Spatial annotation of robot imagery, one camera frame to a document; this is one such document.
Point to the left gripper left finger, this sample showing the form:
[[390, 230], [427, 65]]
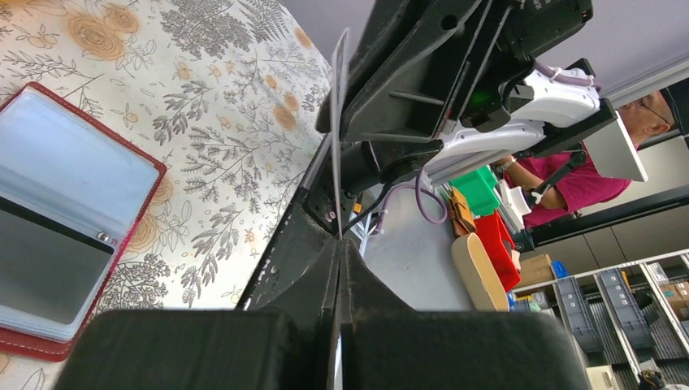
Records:
[[289, 343]]

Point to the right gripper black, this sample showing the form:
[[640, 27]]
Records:
[[422, 63]]

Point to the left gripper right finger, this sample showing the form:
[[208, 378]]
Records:
[[386, 344]]

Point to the black credit card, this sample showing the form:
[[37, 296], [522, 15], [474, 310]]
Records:
[[47, 269]]

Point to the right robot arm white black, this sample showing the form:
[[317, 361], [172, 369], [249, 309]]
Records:
[[549, 114]]

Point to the tan oval wooden object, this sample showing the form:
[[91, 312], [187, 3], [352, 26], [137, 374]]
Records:
[[478, 274]]

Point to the green storage bin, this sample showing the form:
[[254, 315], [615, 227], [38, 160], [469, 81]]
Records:
[[479, 189]]

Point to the red storage bin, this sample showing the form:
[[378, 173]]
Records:
[[499, 246]]

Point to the floral table mat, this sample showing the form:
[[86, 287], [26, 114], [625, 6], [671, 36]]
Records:
[[224, 93]]

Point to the person in magenta shirt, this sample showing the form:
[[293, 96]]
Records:
[[648, 116]]

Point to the grey storage crates shelf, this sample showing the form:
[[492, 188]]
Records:
[[625, 322]]

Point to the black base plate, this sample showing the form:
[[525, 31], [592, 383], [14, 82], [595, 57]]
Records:
[[307, 223]]

